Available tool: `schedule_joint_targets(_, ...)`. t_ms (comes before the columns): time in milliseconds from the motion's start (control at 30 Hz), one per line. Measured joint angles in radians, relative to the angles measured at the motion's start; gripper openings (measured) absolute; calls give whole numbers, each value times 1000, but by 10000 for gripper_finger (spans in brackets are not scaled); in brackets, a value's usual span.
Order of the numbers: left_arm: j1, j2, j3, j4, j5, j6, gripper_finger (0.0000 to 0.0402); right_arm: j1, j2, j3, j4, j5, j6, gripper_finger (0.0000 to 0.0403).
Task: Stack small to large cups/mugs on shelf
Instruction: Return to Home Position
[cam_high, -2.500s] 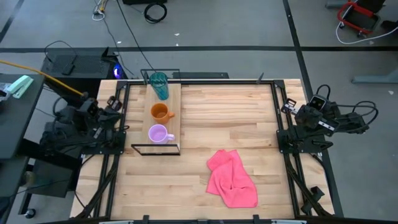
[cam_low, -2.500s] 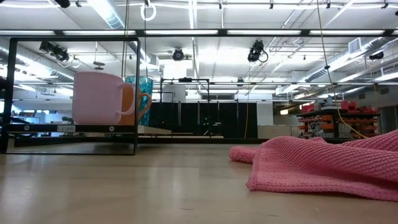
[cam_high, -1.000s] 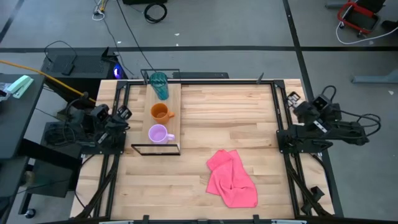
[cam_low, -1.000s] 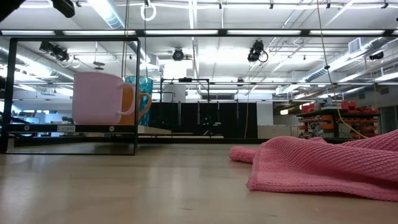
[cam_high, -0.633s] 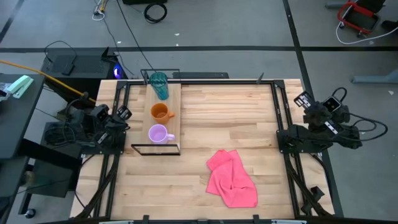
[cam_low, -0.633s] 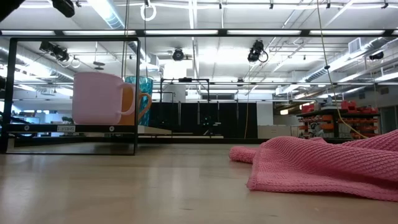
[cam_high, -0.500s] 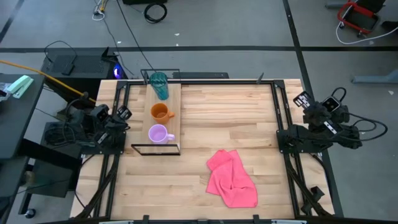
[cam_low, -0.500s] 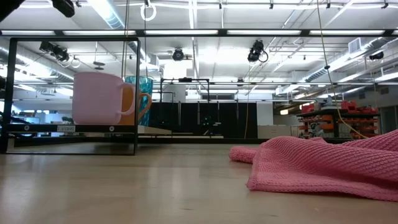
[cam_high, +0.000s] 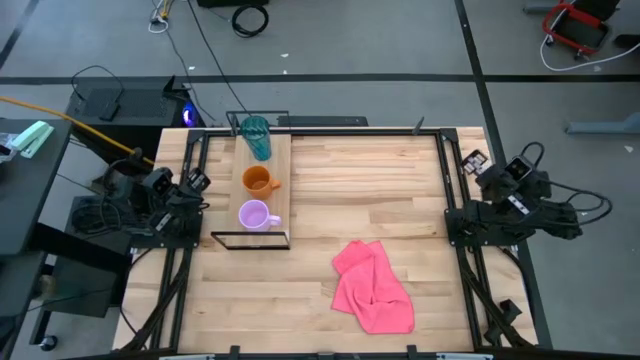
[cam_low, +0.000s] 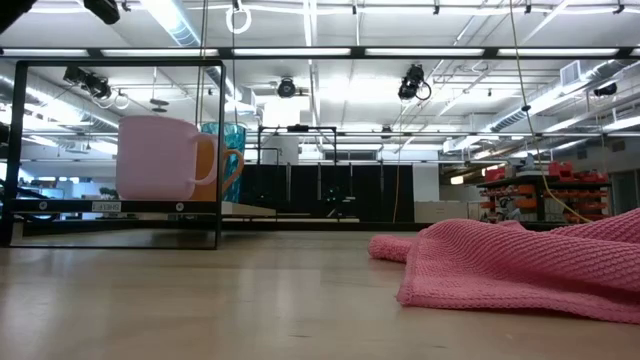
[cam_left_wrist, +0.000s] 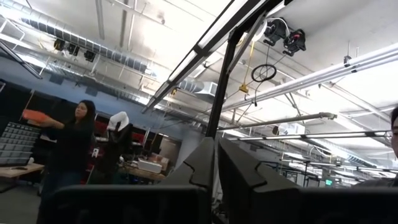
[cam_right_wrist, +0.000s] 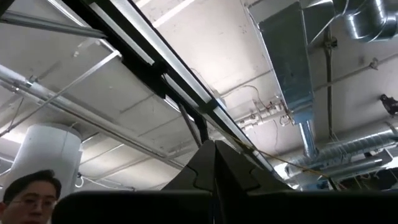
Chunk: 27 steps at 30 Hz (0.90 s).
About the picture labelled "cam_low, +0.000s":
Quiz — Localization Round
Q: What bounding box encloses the thin yellow cable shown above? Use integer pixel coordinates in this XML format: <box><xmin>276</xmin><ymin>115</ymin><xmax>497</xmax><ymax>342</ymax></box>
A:
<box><xmin>392</xmin><ymin>164</ymin><xmax>402</xmax><ymax>224</ymax></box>

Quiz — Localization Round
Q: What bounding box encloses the black reel with cable loop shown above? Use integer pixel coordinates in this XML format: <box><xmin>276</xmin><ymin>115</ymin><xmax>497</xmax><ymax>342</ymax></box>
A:
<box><xmin>397</xmin><ymin>63</ymin><xmax>433</xmax><ymax>102</ymax></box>

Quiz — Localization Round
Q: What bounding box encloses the background wooden table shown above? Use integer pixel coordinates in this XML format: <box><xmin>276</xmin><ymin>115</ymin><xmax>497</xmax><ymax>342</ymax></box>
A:
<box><xmin>222</xmin><ymin>201</ymin><xmax>362</xmax><ymax>224</ymax></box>

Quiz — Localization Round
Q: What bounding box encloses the pale pink plastic mug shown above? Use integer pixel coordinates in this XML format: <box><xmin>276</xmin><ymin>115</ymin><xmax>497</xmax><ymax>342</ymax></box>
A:
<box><xmin>115</xmin><ymin>114</ymin><xmax>220</xmax><ymax>202</ymax></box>

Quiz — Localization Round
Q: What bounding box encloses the storage rack with red bins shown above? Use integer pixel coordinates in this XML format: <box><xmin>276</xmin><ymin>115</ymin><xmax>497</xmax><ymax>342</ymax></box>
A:
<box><xmin>476</xmin><ymin>160</ymin><xmax>612</xmax><ymax>224</ymax></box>

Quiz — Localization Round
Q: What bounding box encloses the black overhead light beam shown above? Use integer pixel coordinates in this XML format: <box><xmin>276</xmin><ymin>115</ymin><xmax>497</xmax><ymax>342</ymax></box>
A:
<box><xmin>0</xmin><ymin>45</ymin><xmax>640</xmax><ymax>60</ymax></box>

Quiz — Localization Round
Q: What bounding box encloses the background robot with green lights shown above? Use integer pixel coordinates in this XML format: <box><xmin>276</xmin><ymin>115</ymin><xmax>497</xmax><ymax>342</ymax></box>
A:
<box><xmin>318</xmin><ymin>185</ymin><xmax>357</xmax><ymax>219</ymax></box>

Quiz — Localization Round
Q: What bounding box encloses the black background station frame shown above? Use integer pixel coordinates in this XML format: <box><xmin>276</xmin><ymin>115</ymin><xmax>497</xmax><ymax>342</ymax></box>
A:
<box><xmin>257</xmin><ymin>124</ymin><xmax>338</xmax><ymax>167</ymax></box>

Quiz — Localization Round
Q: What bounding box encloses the black overhead device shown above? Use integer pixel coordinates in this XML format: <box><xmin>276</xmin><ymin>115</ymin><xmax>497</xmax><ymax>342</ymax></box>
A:
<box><xmin>62</xmin><ymin>65</ymin><xmax>113</xmax><ymax>100</ymax></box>

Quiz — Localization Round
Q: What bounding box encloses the teal faceted tumbler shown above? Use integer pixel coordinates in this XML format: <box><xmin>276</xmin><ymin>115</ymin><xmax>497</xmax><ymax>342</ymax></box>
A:
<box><xmin>200</xmin><ymin>122</ymin><xmax>248</xmax><ymax>204</ymax></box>

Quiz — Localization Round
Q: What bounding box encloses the orange plastic mug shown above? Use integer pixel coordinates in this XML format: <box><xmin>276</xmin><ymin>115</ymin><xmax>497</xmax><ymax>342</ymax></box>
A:
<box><xmin>188</xmin><ymin>133</ymin><xmax>246</xmax><ymax>202</ymax></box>

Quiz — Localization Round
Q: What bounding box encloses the white hanging ring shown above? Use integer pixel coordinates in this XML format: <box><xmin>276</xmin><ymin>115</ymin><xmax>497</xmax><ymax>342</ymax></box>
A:
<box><xmin>225</xmin><ymin>4</ymin><xmax>253</xmax><ymax>35</ymax></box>

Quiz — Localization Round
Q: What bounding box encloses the pink knitted cloth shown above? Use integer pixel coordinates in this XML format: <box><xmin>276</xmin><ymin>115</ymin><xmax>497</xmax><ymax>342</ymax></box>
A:
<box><xmin>368</xmin><ymin>208</ymin><xmax>640</xmax><ymax>325</ymax></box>

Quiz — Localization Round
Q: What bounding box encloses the black hanging cable reel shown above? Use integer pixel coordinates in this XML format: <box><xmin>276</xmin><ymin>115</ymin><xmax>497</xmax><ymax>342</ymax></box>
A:
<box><xmin>276</xmin><ymin>77</ymin><xmax>298</xmax><ymax>99</ymax></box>

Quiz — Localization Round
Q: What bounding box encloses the yellow hanging cable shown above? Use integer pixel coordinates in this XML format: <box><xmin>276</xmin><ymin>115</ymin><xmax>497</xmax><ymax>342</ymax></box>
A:
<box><xmin>508</xmin><ymin>0</ymin><xmax>594</xmax><ymax>224</ymax></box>

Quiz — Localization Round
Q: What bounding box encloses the black frame wooden shelf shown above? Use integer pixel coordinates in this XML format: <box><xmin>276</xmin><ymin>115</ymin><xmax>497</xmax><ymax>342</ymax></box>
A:
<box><xmin>0</xmin><ymin>58</ymin><xmax>227</xmax><ymax>250</ymax></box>

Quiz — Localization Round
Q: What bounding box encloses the silver air duct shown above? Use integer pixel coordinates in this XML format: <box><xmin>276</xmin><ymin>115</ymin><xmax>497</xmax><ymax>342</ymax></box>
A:
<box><xmin>139</xmin><ymin>0</ymin><xmax>202</xmax><ymax>49</ymax></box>
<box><xmin>489</xmin><ymin>58</ymin><xmax>640</xmax><ymax>134</ymax></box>

